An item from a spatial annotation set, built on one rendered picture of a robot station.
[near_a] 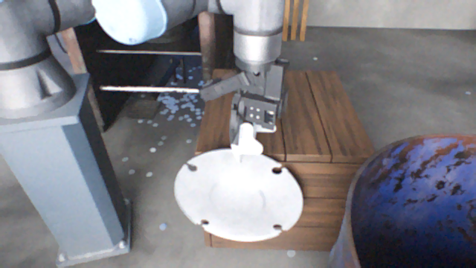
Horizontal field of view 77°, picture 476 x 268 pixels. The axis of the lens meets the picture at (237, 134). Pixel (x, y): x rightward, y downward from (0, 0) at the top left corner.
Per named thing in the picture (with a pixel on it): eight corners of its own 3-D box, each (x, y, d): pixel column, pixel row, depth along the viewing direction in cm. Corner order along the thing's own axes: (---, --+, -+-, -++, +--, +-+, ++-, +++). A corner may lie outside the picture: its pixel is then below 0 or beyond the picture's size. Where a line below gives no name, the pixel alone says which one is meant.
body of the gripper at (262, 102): (272, 135, 52) (279, 70, 44) (227, 123, 55) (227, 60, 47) (285, 113, 57) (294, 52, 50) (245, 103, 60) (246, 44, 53)
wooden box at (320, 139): (343, 251, 82) (379, 157, 61) (204, 247, 83) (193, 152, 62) (317, 155, 114) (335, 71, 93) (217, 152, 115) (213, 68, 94)
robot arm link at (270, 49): (225, 32, 45) (247, 18, 51) (225, 61, 47) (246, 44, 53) (273, 40, 42) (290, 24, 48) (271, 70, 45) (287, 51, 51)
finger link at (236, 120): (234, 148, 54) (240, 102, 50) (227, 146, 54) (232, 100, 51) (244, 140, 58) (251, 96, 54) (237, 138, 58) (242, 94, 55)
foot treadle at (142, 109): (155, 129, 108) (152, 117, 105) (127, 129, 109) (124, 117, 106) (187, 62, 155) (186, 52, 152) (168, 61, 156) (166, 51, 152)
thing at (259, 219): (243, 251, 80) (243, 254, 79) (152, 193, 71) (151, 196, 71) (331, 203, 65) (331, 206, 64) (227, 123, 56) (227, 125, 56)
